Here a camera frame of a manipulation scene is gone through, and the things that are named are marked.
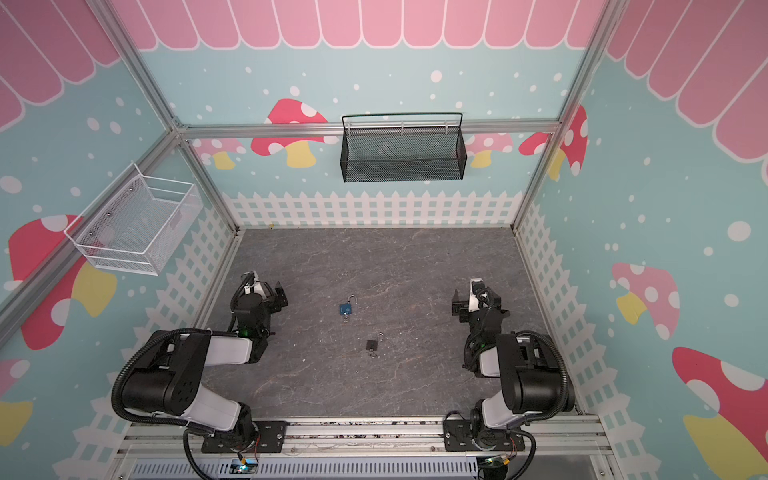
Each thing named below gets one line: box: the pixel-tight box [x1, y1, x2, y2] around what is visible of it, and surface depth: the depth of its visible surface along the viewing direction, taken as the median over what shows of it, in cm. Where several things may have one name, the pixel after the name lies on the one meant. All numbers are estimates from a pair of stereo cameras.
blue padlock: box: [340, 294, 358, 316], surface depth 99 cm
